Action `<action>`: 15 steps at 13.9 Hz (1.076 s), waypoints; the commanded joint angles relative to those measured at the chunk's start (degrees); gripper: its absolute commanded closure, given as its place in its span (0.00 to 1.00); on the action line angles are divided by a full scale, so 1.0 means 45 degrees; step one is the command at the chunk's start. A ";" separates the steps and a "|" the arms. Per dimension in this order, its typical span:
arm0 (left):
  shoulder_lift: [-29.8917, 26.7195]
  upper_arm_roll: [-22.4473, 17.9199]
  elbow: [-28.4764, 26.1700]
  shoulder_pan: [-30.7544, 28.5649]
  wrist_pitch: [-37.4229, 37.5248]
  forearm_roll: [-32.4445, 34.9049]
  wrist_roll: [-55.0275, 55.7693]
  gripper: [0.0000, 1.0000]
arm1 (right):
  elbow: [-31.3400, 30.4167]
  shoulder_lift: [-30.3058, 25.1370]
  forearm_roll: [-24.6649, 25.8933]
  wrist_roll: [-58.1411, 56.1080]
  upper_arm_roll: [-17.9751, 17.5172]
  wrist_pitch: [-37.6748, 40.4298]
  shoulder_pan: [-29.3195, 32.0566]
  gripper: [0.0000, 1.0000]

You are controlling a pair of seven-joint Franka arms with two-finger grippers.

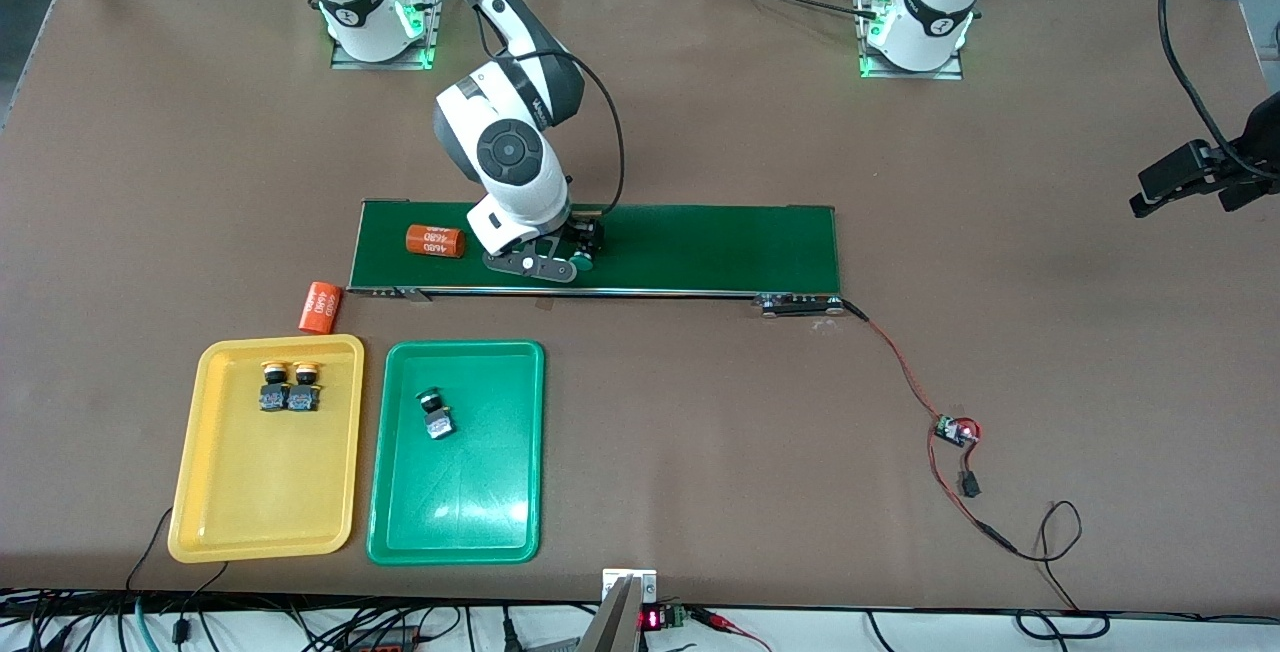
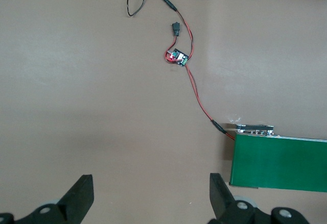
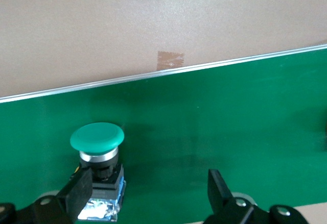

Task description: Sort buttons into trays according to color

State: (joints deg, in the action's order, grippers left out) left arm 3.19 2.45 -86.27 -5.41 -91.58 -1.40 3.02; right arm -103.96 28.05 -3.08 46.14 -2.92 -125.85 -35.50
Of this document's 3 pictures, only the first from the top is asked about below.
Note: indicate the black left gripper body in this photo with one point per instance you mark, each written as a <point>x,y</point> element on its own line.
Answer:
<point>1236,158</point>

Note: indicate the green push button switch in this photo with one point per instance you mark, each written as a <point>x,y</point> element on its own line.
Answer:
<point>436,417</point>
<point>582,260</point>

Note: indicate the orange cylindrical battery cell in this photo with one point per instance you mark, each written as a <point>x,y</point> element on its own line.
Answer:
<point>435,241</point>
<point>320,308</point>

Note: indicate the yellow push button switch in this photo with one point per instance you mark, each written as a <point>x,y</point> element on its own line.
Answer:
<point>273,397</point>
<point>304,398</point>

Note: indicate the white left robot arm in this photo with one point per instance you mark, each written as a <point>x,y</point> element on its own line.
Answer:
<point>935,2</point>

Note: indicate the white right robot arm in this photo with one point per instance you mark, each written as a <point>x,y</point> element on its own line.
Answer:
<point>500,132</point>

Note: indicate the green conveyor belt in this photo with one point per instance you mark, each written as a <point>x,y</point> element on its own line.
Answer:
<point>700,247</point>

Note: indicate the green plastic tray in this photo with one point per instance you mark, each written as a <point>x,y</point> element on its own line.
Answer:
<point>455,492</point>

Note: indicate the small controller circuit board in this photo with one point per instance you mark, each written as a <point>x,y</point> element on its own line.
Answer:
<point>952,430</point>

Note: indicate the yellow plastic tray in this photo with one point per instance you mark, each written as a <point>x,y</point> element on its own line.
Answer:
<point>265,492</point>

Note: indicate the red digit display module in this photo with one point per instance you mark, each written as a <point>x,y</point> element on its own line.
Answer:
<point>652,619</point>

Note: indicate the red clip lead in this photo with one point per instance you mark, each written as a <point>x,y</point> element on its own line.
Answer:
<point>725,622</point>

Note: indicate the red black power strip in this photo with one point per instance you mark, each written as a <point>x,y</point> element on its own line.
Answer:
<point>380,640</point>

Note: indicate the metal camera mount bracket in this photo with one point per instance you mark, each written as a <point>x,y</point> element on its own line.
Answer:
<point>610,627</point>

